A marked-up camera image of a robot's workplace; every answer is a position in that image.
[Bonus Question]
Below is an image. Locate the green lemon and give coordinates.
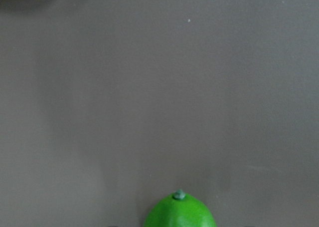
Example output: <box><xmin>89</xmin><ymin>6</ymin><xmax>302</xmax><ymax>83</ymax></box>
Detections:
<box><xmin>143</xmin><ymin>189</ymin><xmax>217</xmax><ymax>227</ymax></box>

